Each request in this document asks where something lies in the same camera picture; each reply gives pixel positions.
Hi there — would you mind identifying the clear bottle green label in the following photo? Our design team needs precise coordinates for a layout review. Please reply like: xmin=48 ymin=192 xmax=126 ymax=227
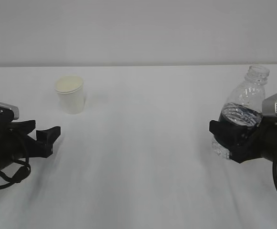
xmin=212 ymin=65 xmax=270 ymax=160

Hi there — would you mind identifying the white paper cup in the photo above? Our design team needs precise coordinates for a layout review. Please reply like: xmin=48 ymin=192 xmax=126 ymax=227
xmin=55 ymin=75 xmax=85 ymax=115

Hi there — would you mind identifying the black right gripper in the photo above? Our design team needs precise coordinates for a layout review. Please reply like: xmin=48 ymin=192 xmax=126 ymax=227
xmin=209 ymin=117 xmax=277 ymax=164

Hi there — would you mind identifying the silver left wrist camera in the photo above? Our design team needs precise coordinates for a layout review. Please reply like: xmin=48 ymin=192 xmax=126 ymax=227
xmin=0 ymin=102 xmax=20 ymax=122

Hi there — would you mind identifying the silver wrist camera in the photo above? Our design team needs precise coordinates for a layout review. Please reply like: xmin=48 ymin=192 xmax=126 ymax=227
xmin=0 ymin=102 xmax=20 ymax=122
xmin=261 ymin=89 xmax=277 ymax=117

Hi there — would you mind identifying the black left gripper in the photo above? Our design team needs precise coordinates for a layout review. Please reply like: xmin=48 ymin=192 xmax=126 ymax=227
xmin=0 ymin=120 xmax=61 ymax=178

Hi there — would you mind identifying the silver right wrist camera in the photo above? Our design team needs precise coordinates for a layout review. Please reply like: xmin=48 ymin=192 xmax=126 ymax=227
xmin=261 ymin=89 xmax=277 ymax=117

